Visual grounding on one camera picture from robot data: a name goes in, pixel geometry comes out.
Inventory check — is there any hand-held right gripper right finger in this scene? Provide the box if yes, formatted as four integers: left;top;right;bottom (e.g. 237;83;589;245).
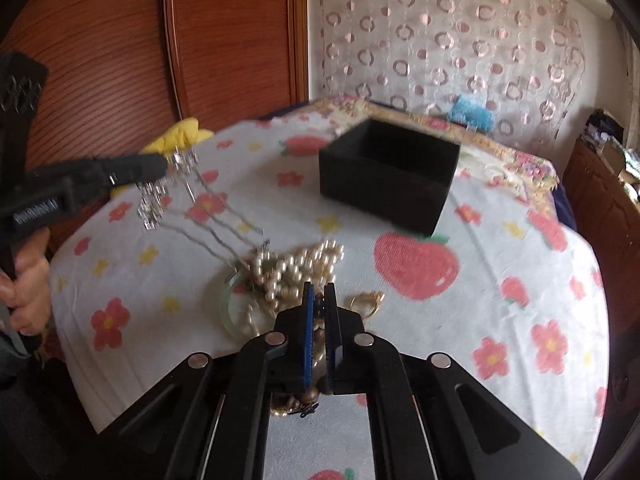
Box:
322;282;584;480

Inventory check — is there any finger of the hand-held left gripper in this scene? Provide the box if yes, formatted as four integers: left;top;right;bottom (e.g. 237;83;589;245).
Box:
62;152;169;202

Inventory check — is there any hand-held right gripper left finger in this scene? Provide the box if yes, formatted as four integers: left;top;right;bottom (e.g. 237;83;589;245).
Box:
99;282;326;480

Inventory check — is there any silver crystal hairpin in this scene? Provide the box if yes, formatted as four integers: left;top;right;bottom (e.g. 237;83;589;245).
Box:
135;146;272;267

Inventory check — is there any gold ring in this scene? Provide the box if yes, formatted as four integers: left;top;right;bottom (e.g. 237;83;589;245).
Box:
347;289;387;319

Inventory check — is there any brown bead bracelet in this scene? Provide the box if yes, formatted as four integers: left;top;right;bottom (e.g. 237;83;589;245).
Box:
270;324;327;419

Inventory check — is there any pearl necklace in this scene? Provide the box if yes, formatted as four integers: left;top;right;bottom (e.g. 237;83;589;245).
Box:
227;239;347;342

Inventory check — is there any black box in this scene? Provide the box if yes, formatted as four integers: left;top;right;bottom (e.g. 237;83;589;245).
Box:
318;117;462;237

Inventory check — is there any person's left hand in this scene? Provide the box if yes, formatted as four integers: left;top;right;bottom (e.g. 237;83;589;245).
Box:
0;230;52;337

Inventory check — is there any yellow plush toy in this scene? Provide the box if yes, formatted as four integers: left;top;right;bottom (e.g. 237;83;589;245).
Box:
139;117;216;157

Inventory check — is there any strawberry and flower print cloth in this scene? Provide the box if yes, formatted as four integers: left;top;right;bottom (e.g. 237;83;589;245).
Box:
47;109;609;480

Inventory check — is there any wooden wardrobe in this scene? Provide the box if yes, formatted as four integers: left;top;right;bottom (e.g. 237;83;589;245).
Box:
0;0;310;263

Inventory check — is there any navy blue bedsheet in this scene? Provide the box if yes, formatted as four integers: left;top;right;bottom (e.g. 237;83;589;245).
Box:
510;179;584;237

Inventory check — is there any blue bubble wrap bundle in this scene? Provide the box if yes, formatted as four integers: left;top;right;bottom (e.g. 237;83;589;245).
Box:
449;92;497;134

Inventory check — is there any wooden cabinet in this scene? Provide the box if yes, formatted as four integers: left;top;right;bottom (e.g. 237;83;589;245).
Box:
562;135;640;283

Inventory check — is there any sheer curtain with pink circles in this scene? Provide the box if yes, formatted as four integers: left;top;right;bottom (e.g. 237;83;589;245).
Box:
307;0;617;155

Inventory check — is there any dark cluttered pile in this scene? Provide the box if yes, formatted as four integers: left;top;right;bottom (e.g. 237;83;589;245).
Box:
585;106;640;201

